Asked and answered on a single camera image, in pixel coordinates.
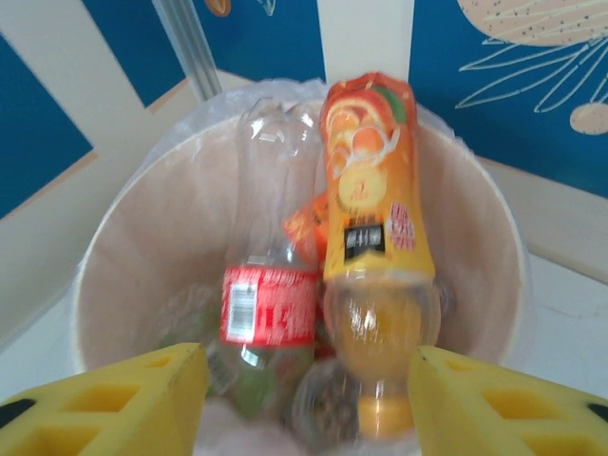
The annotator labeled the white round bin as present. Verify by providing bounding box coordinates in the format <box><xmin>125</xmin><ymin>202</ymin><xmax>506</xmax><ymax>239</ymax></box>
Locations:
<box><xmin>70</xmin><ymin>75</ymin><xmax>533</xmax><ymax>456</ymax></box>

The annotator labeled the clear bottle red label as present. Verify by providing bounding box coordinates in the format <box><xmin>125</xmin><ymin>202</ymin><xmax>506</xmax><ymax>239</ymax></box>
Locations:
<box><xmin>208</xmin><ymin>97</ymin><xmax>320</xmax><ymax>381</ymax></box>

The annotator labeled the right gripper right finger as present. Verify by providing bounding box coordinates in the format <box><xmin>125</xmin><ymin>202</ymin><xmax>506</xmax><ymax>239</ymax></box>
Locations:
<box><xmin>407</xmin><ymin>344</ymin><xmax>608</xmax><ymax>456</ymax></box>

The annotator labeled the orange juice bottle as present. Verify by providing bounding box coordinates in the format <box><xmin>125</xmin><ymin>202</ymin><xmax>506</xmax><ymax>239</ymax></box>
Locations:
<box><xmin>318</xmin><ymin>70</ymin><xmax>439</xmax><ymax>439</ymax></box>

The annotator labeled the beige round bin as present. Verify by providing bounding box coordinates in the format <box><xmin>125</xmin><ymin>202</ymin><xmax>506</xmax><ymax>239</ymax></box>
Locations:
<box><xmin>70</xmin><ymin>108</ymin><xmax>531</xmax><ymax>456</ymax></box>

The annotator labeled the aluminium frame post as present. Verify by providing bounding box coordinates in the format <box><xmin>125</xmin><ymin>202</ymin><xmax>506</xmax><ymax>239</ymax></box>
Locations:
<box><xmin>150</xmin><ymin>0</ymin><xmax>223</xmax><ymax>104</ymax></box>

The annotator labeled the clear bottle orange label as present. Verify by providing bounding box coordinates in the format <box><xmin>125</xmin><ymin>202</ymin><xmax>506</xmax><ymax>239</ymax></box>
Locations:
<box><xmin>280</xmin><ymin>189</ymin><xmax>330</xmax><ymax>268</ymax></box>

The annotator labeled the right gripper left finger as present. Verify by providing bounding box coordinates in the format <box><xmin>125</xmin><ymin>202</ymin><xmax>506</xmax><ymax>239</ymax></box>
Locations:
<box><xmin>0</xmin><ymin>341</ymin><xmax>211</xmax><ymax>456</ymax></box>

